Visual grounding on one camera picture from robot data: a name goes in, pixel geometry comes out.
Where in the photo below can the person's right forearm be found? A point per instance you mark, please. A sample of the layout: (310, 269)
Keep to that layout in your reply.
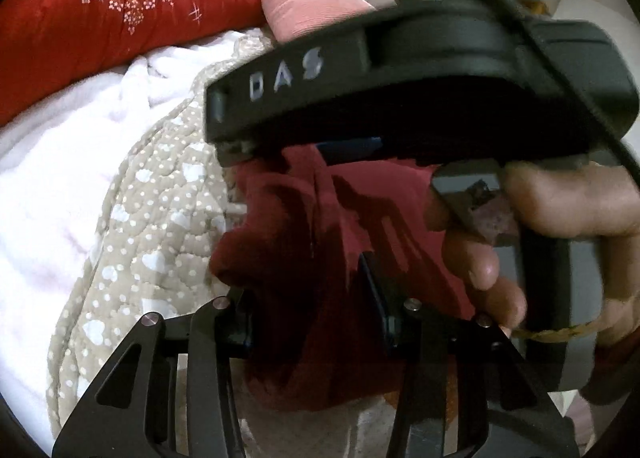
(615, 375)

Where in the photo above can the red floral quilt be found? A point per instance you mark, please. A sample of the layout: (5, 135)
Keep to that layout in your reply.
(75, 37)

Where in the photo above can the dark red garment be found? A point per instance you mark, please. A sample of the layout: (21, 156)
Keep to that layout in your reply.
(310, 248)

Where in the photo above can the cloud print quilted bedspread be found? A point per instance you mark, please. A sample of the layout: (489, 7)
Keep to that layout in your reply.
(160, 218)

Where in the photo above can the white fluffy blanket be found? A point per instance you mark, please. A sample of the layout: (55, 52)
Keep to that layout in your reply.
(50, 188)

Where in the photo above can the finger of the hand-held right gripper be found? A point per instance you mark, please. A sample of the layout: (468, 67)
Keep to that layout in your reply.
(350, 145)
(236, 155)

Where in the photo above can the person's right hand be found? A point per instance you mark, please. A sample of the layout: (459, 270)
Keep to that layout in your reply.
(565, 198)

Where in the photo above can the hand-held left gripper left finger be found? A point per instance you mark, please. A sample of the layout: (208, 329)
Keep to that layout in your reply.
(239, 333)

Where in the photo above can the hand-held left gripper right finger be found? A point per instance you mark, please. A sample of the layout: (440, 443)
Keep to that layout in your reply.
(382, 310)

